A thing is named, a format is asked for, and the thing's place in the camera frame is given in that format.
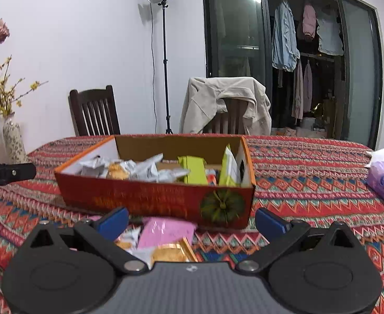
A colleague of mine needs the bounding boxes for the white packet black lettering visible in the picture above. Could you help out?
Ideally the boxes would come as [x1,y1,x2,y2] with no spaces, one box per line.
[157,167,191,184]

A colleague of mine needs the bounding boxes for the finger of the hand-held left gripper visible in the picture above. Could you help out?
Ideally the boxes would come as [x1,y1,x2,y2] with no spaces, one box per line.
[0,163,37,187]

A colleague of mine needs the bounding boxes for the floral ceramic vase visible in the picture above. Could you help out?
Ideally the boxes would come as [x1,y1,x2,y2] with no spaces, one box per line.
[3,111,29,164]

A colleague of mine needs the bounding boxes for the large pink snack packet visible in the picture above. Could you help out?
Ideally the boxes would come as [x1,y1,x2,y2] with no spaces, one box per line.
[138,217,197,249]

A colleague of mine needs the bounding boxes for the grey white snack packet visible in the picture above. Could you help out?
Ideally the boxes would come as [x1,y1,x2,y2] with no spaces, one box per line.
[79,155,111,177]

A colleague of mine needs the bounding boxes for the black framed sliding glass door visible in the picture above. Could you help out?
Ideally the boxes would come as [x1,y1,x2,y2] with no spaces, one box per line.
[202,0,384,151]

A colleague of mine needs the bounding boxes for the white hanging shirt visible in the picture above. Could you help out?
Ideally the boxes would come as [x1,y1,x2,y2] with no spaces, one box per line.
[316,7,345,56]

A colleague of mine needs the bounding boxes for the pale pink hanging garments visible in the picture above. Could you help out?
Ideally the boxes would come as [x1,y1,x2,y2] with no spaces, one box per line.
[292,59,314,120]

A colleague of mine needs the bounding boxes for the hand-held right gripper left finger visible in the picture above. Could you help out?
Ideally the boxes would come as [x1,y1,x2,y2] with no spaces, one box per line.
[22,207,150,275]

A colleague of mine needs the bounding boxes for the beige jacket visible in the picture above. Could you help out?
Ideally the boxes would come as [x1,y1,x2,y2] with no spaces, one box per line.
[179,77,272,135]

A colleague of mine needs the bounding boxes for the white clear snack packet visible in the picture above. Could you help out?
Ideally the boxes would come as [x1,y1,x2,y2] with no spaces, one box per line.
[115,227,144,253]

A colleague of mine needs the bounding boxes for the white tissue sheet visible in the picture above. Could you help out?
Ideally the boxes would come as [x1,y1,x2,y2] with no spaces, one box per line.
[365,148,384,168]

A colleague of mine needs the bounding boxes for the dark wooden chair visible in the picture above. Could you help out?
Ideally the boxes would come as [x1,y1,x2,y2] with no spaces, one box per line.
[68,85,121,137]

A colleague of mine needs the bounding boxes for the thin black lamp cable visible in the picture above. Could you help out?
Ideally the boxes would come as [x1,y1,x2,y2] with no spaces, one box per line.
[149,5,159,134]

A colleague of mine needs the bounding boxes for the light blue hanging shirt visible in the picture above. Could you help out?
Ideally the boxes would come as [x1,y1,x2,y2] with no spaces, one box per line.
[271,0,300,72]

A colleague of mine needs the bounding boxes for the red orange cardboard box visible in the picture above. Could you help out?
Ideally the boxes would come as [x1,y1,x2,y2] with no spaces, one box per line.
[54,134,256,230]

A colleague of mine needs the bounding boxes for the yellow flower branches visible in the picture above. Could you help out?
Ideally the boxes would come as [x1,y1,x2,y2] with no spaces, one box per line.
[0,55,48,116]

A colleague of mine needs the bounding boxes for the brown wooden chair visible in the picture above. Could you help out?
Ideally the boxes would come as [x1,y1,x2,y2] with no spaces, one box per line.
[208,100,246,134]

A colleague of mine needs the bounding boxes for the yellow green snack packet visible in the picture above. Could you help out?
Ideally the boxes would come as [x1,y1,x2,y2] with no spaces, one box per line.
[219,144,242,187]

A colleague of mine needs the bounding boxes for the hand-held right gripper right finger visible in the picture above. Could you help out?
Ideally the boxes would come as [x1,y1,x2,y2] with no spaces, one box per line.
[236,208,363,275]

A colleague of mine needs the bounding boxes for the orange cracker packet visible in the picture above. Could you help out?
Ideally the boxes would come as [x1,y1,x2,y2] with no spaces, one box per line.
[106,160,129,180]

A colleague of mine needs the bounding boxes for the gold foil snack packet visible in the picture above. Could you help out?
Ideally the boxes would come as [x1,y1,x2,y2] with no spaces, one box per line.
[152,237,198,263]

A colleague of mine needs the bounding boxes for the silver packet with label table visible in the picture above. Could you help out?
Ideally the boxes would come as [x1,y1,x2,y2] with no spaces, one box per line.
[128,153,164,182]

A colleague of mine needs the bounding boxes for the pink hanging garment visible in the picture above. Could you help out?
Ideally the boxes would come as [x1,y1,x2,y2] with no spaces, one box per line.
[301,3,317,41]

